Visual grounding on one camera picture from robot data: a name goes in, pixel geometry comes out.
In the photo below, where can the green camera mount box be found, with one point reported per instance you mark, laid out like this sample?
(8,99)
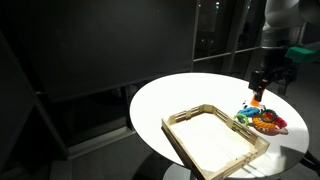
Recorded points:
(304,53)

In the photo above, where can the white table pedestal base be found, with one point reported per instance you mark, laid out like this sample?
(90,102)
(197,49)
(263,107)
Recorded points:
(177,172)

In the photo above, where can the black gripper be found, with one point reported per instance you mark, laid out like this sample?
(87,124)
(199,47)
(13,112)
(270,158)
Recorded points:
(283,74)

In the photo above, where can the orange stacking peg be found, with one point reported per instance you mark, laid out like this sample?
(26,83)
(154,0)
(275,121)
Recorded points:
(254,102)

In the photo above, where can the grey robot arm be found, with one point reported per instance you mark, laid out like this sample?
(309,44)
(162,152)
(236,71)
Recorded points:
(280,42)

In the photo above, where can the wooden slatted tray box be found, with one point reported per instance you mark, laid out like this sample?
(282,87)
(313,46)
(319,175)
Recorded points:
(210,143)

